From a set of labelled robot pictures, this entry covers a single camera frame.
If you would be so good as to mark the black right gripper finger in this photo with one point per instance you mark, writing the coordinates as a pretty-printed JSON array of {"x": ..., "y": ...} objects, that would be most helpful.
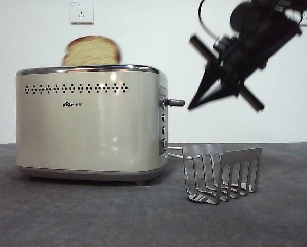
[
  {"x": 220, "y": 94},
  {"x": 207, "y": 82}
]

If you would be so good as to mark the grey toaster lever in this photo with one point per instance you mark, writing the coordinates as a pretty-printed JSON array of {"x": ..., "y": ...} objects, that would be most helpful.
[{"x": 175, "y": 103}]

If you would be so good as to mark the brown-crusted bread slice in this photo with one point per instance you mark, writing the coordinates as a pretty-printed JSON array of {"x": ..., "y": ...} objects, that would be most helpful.
[{"x": 91, "y": 52}]

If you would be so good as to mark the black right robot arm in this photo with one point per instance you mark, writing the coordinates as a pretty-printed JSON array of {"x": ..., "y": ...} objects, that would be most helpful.
[{"x": 242, "y": 15}]

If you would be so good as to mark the stainless steel toast rack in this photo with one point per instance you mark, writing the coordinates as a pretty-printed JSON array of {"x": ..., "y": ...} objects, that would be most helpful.
[{"x": 242, "y": 158}]

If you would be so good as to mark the cream two-slot toaster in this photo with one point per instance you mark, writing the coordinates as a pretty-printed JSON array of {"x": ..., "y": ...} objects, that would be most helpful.
[{"x": 86, "y": 128}]

